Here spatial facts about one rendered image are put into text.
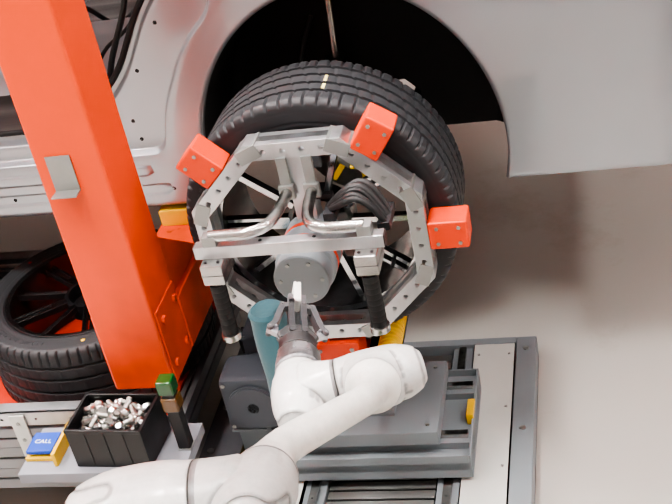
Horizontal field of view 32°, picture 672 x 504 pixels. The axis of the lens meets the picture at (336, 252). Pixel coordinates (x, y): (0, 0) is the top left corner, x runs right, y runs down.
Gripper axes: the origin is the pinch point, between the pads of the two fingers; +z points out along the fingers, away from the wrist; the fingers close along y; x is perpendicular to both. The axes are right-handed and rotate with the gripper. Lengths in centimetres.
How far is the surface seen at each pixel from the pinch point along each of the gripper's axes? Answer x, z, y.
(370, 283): -4.9, 0.9, -15.0
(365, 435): 62, 29, -28
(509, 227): 66, 155, -91
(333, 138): -25.5, 24.8, -4.5
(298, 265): 0.0, 12.0, -0.6
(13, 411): 78, 44, 65
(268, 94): -25, 42, 10
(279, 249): -6.0, 8.1, 4.5
